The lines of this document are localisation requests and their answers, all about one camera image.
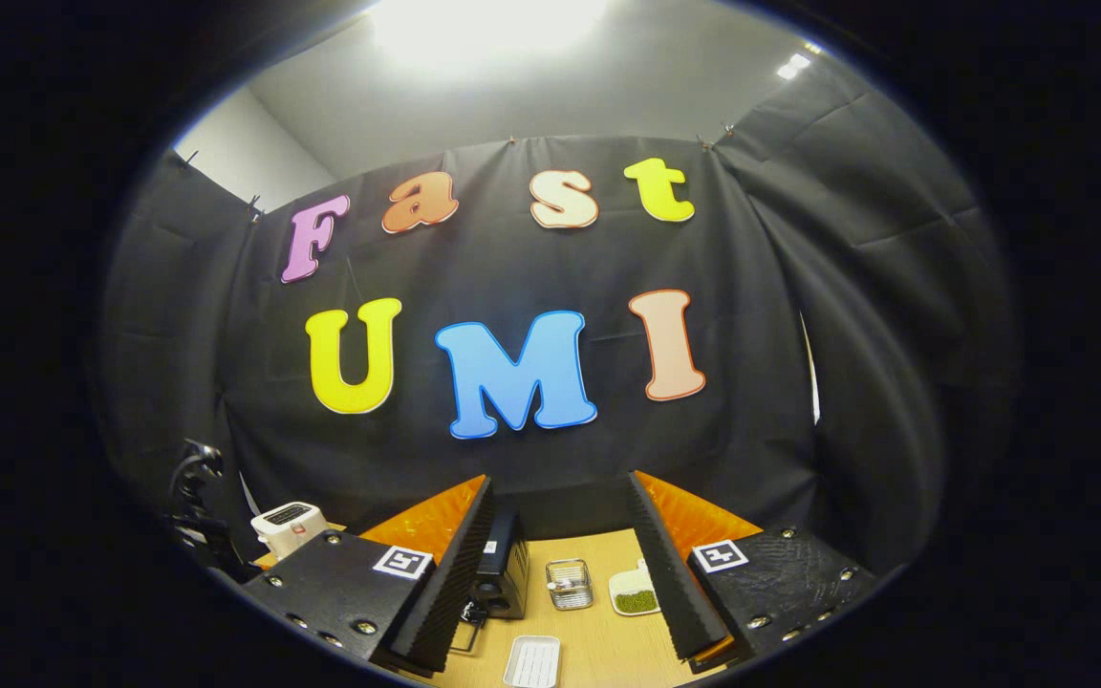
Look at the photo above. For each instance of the white toaster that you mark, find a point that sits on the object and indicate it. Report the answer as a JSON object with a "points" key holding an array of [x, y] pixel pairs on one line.
{"points": [[288, 527]]}

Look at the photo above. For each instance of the black electric oven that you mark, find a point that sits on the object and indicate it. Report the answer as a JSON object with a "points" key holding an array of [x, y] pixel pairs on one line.
{"points": [[509, 564]]}

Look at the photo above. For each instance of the white plate with green powder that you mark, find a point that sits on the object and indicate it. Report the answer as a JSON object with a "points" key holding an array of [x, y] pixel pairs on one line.
{"points": [[635, 592]]}

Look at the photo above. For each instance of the large ceiling light panel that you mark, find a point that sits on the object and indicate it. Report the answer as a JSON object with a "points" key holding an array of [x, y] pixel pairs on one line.
{"points": [[484, 29]]}

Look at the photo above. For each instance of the black backdrop cloth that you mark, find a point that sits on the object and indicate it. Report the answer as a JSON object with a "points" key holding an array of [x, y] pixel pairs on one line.
{"points": [[560, 258]]}

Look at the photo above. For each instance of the small glass container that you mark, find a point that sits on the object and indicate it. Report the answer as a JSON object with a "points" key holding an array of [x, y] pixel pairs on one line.
{"points": [[570, 585]]}

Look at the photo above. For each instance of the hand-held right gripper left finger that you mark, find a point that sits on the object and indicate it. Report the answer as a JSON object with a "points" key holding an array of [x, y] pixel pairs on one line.
{"points": [[450, 583]]}

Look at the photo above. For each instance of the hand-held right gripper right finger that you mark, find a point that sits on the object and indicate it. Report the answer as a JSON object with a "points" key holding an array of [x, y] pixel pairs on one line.
{"points": [[670, 573]]}

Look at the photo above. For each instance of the white ribbed tray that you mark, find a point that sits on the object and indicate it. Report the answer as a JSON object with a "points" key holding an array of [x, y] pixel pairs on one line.
{"points": [[531, 662]]}

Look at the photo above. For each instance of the small ceiling light panel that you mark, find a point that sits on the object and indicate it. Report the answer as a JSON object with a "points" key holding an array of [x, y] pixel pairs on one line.
{"points": [[794, 66]]}

